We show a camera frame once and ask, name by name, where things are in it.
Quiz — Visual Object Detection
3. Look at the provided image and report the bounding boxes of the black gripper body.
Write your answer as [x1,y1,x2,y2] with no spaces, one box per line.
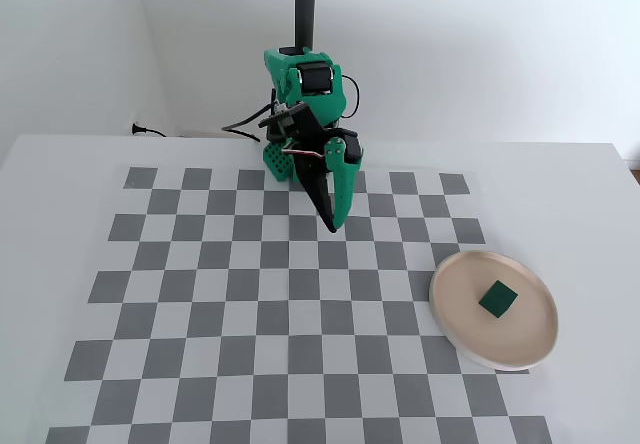
[286,105,364,166]

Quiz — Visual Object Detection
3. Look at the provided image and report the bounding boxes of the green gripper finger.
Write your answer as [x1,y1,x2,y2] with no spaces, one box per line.
[324,137,359,231]

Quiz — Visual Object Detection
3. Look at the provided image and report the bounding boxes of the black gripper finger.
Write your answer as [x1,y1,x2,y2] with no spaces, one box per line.
[294,158,336,234]

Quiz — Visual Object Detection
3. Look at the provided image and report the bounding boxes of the dark green cube dice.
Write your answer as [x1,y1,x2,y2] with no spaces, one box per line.
[478,279,519,320]

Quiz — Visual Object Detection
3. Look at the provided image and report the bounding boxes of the beige round plate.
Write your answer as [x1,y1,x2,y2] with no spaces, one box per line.
[428,250,560,371]

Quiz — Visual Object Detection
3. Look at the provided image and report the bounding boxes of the black vertical pole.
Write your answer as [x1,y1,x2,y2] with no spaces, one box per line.
[293,0,318,51]

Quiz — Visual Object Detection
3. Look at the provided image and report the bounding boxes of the grey white checkerboard mat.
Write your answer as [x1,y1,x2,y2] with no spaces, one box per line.
[47,166,554,444]

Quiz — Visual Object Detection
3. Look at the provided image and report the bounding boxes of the white red servo wire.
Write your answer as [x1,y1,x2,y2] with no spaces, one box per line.
[281,147,327,161]

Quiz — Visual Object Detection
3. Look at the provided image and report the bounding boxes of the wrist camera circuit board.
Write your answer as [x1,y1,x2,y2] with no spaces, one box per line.
[258,103,307,131]

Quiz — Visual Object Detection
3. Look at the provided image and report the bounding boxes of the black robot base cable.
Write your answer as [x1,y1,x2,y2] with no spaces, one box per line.
[221,105,274,143]

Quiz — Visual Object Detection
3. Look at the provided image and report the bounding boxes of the thin black motor cable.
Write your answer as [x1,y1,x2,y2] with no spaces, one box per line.
[343,75,361,119]

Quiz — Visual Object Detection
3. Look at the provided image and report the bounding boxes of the black wall power cable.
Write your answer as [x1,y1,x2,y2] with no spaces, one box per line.
[130,122,169,139]

